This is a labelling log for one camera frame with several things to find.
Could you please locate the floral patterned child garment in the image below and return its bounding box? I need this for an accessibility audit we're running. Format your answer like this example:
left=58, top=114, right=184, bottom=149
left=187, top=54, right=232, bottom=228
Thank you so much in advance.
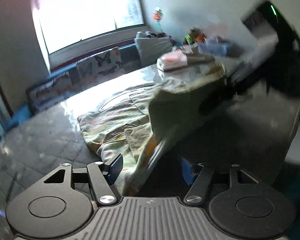
left=78, top=63, right=226, bottom=196

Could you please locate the clear plastic storage box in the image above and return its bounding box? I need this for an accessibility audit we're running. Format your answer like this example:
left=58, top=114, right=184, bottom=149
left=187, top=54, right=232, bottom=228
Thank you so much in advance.
left=197, top=42, right=235, bottom=56

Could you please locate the grey quilted star mat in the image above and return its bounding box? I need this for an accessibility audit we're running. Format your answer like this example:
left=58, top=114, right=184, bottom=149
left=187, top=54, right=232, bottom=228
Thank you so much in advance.
left=0, top=55, right=243, bottom=230

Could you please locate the blue sofa bench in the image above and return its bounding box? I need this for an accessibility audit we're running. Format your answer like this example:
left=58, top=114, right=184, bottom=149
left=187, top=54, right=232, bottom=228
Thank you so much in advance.
left=7, top=39, right=140, bottom=130

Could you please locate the beige folded cloth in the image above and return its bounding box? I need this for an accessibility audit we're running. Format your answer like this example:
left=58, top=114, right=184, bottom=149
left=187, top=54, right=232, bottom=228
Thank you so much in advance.
left=180, top=44, right=216, bottom=66

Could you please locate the stuffed toy animal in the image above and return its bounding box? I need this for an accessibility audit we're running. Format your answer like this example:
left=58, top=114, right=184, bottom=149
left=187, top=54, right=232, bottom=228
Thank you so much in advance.
left=183, top=28, right=206, bottom=45

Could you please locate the left butterfly cushion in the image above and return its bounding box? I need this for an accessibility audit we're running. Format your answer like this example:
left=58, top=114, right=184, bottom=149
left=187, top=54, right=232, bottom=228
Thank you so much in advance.
left=26, top=71, right=76, bottom=114

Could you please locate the butterfly cushion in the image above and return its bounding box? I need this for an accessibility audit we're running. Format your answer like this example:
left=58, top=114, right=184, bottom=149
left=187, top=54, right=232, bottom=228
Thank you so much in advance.
left=26, top=71, right=76, bottom=114
left=76, top=47, right=126, bottom=89

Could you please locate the right butterfly cushion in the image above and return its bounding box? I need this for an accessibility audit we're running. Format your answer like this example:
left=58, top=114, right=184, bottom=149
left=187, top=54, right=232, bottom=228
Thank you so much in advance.
left=76, top=47, right=126, bottom=89

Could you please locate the wet wipes pack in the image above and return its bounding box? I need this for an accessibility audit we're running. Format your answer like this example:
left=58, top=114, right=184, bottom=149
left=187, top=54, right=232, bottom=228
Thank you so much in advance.
left=157, top=50, right=188, bottom=72

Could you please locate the grey pillow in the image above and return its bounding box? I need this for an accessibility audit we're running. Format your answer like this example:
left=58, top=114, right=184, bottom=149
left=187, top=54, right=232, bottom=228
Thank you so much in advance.
left=134, top=31, right=174, bottom=67

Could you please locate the colourful pinwheel toy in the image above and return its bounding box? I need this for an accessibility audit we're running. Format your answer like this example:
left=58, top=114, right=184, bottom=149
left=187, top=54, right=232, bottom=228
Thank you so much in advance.
left=152, top=7, right=163, bottom=32

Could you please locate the window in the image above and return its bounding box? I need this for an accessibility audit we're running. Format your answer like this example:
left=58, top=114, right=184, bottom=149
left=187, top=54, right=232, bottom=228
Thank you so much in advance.
left=35, top=0, right=144, bottom=54

